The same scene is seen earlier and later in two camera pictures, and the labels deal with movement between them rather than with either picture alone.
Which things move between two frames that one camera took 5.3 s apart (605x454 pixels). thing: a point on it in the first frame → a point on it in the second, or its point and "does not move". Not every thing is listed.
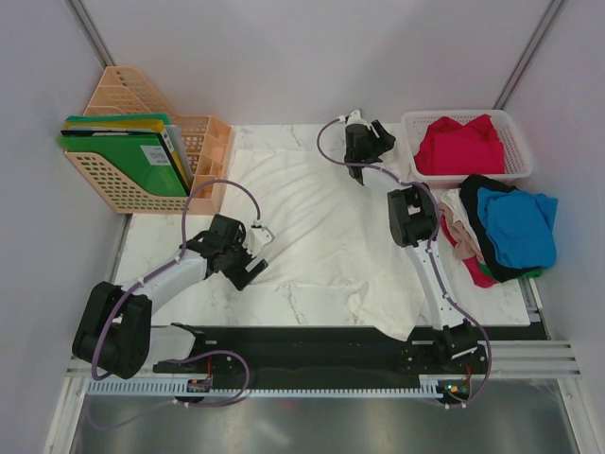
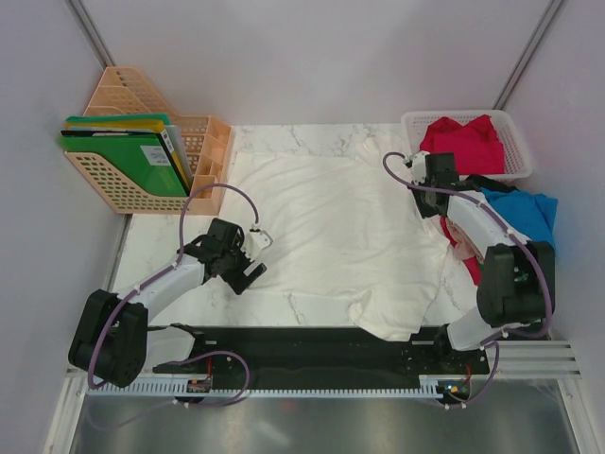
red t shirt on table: (479, 276) does not move
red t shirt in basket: (449, 148) does not move
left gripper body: (237, 260) does not move
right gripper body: (377, 147) → (422, 198)
